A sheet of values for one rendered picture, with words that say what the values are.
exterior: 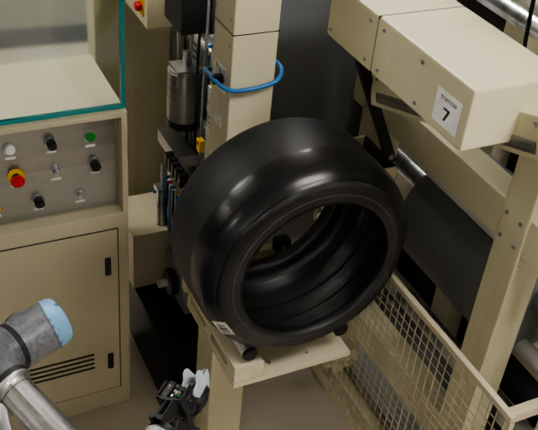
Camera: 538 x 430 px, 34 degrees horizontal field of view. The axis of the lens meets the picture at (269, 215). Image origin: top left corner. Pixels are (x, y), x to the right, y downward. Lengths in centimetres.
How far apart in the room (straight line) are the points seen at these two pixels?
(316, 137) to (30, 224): 106
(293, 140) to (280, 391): 159
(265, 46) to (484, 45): 57
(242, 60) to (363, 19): 33
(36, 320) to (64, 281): 94
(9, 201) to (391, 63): 129
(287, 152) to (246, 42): 33
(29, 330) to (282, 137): 74
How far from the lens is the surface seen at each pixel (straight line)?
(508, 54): 202
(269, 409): 345
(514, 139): 196
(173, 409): 205
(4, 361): 196
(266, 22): 225
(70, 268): 292
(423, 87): 197
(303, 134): 215
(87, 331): 313
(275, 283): 256
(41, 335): 200
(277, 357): 251
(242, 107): 234
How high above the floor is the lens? 258
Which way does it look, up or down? 36 degrees down
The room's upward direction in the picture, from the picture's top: 6 degrees clockwise
